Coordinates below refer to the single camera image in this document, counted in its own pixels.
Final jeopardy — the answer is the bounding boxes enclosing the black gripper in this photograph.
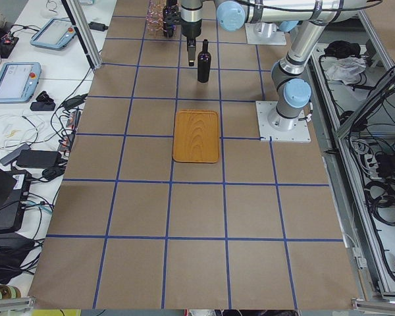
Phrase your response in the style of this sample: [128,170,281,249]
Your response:
[181,20,201,66]

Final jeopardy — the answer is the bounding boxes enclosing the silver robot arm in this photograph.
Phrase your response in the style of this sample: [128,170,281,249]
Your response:
[213,0,382,75]
[268,20,326,132]

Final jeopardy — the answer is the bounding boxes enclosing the wooden tray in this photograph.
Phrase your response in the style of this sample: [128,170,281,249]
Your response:
[172,109,220,163]

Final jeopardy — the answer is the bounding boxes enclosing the black power adapter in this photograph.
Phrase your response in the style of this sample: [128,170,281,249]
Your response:
[88,22,108,32]

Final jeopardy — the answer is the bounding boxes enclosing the blue teach pendant far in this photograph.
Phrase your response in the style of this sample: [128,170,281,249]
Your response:
[30,18,76,50]

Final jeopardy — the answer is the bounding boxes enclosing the blue teach pendant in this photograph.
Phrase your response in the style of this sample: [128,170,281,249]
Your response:
[30,18,76,50]
[0,62,41,103]

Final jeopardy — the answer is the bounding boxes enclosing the blue teach pendant near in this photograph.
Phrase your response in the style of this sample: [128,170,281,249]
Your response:
[0,62,41,103]

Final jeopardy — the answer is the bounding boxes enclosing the black power brick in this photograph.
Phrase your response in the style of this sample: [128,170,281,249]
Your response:
[16,149,61,169]

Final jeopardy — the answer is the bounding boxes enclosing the copper wire bottle basket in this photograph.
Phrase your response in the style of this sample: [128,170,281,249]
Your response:
[146,1,166,37]

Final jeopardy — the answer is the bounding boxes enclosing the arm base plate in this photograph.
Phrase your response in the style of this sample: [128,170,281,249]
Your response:
[255,101,311,144]
[245,22,286,46]

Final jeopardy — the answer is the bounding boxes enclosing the aluminium frame post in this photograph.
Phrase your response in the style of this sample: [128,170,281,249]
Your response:
[62,0,102,71]

